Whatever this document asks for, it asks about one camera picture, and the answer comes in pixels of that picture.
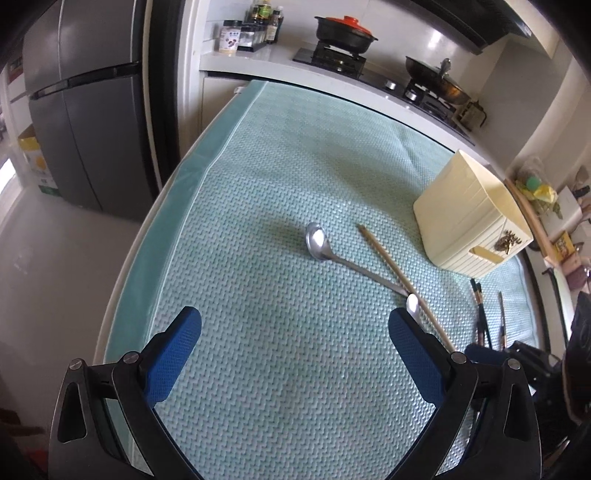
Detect sauce bottles group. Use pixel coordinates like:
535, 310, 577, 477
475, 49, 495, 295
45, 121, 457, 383
249, 0, 284, 44

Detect wooden cutting board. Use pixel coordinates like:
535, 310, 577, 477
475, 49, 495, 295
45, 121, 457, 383
504, 178, 560, 268

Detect white knife block holder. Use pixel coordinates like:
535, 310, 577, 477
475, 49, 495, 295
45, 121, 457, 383
551, 186, 583, 231

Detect black gas stove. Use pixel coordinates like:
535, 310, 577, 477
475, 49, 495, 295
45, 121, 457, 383
293, 42, 472, 144

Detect light blue woven table mat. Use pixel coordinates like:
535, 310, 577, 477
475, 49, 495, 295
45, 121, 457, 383
102, 79, 542, 480

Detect grey refrigerator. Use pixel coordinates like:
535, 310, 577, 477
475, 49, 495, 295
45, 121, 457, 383
23, 0, 156, 221

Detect yellow cardboard box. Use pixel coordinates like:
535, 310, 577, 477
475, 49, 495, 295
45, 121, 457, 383
18, 124, 61, 197

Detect brown wooden chopstick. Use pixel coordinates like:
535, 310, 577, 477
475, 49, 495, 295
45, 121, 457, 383
498, 291, 507, 350

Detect dark glass jug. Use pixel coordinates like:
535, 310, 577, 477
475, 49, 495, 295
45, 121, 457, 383
458, 101, 488, 132

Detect black range hood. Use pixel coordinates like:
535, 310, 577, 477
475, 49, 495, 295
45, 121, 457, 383
415, 0, 532, 50

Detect black pot with red lid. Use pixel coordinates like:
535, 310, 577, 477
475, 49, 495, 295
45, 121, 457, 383
315, 16, 377, 55

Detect cream utensil holder box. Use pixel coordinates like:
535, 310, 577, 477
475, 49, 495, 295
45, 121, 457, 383
413, 150, 533, 279

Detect wok with glass lid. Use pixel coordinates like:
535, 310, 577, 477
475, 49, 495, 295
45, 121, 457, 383
406, 56, 471, 105

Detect yellow green plastic bag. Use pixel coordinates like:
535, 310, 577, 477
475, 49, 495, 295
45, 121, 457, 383
516, 176, 558, 204

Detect white lidded spice jar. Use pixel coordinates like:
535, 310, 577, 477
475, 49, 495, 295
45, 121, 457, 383
218, 20, 242, 55

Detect small silver spoon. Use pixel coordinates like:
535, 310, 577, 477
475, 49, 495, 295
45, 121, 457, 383
406, 293, 420, 322

